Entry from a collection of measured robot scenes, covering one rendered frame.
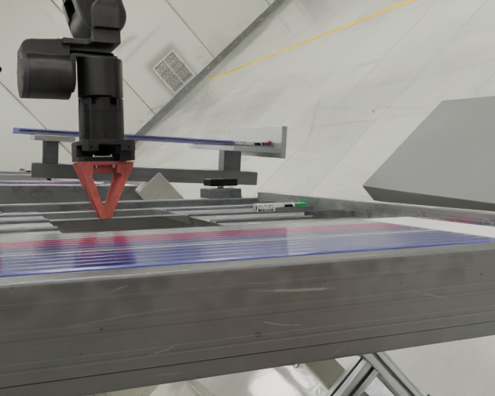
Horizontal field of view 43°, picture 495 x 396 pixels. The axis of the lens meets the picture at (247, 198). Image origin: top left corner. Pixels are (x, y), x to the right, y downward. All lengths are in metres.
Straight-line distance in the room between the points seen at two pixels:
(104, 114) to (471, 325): 0.52
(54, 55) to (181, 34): 8.19
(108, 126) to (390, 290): 0.49
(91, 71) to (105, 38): 0.04
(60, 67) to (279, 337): 0.51
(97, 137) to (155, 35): 8.09
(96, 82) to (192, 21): 8.28
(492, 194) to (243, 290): 0.61
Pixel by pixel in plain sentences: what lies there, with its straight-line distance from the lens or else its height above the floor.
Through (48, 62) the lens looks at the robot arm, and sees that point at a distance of 0.80.
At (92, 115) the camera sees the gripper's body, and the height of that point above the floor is 1.03.
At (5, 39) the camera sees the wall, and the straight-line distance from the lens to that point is 8.57.
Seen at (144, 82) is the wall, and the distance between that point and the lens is 8.73.
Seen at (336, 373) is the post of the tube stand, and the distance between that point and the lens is 1.58.
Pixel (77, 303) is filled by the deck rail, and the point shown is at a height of 0.99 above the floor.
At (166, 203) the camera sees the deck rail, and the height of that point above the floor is 0.84.
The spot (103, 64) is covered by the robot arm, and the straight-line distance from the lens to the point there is 0.81.
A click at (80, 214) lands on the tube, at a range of 0.82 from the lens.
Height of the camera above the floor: 1.07
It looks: 18 degrees down
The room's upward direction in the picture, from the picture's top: 42 degrees counter-clockwise
